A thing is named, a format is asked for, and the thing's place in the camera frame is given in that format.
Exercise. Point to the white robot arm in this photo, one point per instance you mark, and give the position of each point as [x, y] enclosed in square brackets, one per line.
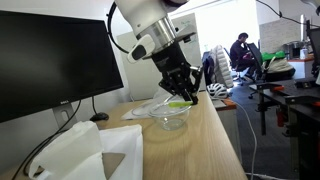
[159, 40]

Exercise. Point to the white bicycle helmet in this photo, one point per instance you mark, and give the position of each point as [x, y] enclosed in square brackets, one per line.
[217, 91]

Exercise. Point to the seated person in black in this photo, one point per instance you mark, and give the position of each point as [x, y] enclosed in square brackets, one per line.
[239, 55]

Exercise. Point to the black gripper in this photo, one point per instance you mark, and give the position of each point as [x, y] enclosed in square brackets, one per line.
[178, 76]

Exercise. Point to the yellow-green pen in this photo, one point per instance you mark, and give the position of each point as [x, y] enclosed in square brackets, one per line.
[178, 104]

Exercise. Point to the black workbench with clamps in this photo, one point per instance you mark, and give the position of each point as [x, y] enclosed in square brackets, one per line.
[298, 100]

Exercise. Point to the clear glass bowl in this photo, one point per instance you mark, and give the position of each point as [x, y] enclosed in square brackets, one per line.
[168, 116]

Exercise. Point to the black computer monitor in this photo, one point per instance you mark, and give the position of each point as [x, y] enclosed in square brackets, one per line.
[50, 61]

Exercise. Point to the white puffer jacket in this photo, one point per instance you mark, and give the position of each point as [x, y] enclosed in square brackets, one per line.
[221, 72]

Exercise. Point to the black computer mouse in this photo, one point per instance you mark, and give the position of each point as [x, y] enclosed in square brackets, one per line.
[99, 116]

